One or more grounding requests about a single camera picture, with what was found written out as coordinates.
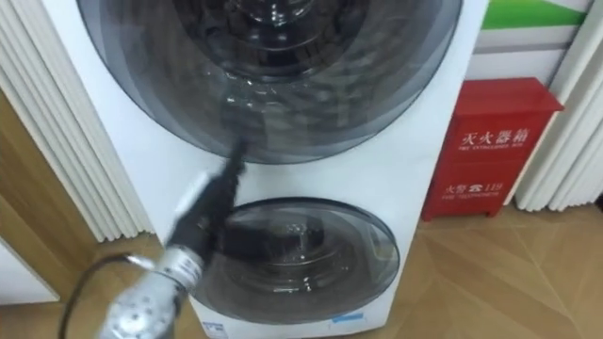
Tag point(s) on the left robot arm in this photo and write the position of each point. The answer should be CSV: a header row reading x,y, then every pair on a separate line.
x,y
151,296

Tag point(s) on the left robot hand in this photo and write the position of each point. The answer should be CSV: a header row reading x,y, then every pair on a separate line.
x,y
212,207

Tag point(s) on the white cabinet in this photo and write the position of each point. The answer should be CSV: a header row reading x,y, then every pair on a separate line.
x,y
21,278

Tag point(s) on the red fire extinguisher box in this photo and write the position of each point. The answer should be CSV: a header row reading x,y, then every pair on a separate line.
x,y
490,150

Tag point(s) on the green and white wall poster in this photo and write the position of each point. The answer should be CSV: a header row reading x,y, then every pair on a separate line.
x,y
527,37

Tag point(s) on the white stacked washing machines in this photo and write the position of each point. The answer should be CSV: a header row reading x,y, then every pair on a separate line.
x,y
377,179

